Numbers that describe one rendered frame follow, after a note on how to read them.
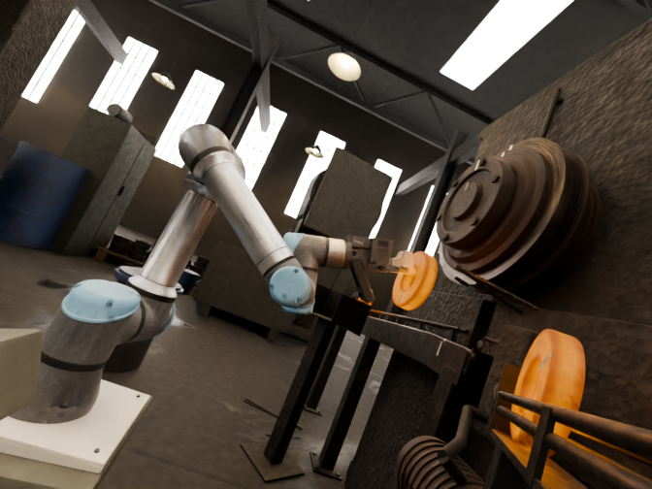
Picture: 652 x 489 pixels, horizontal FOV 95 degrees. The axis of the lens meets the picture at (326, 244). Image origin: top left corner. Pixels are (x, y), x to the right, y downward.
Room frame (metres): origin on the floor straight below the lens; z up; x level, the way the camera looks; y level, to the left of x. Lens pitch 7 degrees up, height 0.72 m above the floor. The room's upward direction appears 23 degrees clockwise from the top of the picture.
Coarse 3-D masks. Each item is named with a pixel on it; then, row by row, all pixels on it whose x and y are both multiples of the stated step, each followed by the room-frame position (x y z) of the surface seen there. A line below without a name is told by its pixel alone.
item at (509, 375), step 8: (504, 368) 0.49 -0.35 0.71; (512, 368) 0.49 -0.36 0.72; (504, 376) 0.49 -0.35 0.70; (512, 376) 0.49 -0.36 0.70; (504, 384) 0.49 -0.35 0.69; (512, 384) 0.48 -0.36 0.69; (496, 392) 0.49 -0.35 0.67; (512, 392) 0.48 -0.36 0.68; (496, 424) 0.48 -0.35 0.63; (504, 424) 0.48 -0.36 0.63; (504, 432) 0.47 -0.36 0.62
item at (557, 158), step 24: (528, 144) 0.79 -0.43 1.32; (552, 144) 0.70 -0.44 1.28; (552, 168) 0.68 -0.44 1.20; (576, 168) 0.67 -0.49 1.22; (552, 192) 0.65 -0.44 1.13; (576, 192) 0.65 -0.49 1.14; (552, 216) 0.64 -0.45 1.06; (528, 240) 0.68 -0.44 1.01; (552, 240) 0.66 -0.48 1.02; (504, 264) 0.73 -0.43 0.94; (528, 264) 0.71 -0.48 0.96; (480, 288) 0.87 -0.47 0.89
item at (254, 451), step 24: (312, 312) 1.33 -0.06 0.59; (336, 312) 1.16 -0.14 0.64; (360, 312) 1.25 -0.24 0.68; (312, 336) 1.30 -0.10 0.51; (312, 360) 1.26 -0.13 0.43; (288, 408) 1.28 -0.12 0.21; (288, 432) 1.28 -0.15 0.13; (264, 456) 1.29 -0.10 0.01; (288, 456) 1.36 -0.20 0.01; (264, 480) 1.17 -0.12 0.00
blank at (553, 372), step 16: (544, 336) 0.41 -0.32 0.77; (560, 336) 0.38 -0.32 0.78; (528, 352) 0.46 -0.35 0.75; (544, 352) 0.38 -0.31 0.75; (560, 352) 0.35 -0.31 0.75; (576, 352) 0.35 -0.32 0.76; (528, 368) 0.44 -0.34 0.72; (544, 368) 0.37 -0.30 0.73; (560, 368) 0.34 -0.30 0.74; (576, 368) 0.34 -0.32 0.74; (528, 384) 0.44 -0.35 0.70; (544, 384) 0.35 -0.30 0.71; (560, 384) 0.34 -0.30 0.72; (576, 384) 0.33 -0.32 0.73; (544, 400) 0.34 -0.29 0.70; (560, 400) 0.34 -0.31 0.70; (576, 400) 0.33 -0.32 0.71; (528, 416) 0.37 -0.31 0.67; (512, 432) 0.42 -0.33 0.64; (560, 432) 0.34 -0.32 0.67; (528, 448) 0.38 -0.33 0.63
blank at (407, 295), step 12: (420, 252) 0.76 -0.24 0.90; (420, 264) 0.74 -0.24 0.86; (432, 264) 0.71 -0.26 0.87; (408, 276) 0.81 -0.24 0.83; (420, 276) 0.71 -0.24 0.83; (432, 276) 0.70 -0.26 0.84; (396, 288) 0.82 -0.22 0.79; (408, 288) 0.75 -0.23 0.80; (420, 288) 0.70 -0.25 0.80; (432, 288) 0.70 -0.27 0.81; (396, 300) 0.79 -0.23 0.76; (408, 300) 0.72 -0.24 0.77; (420, 300) 0.71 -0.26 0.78
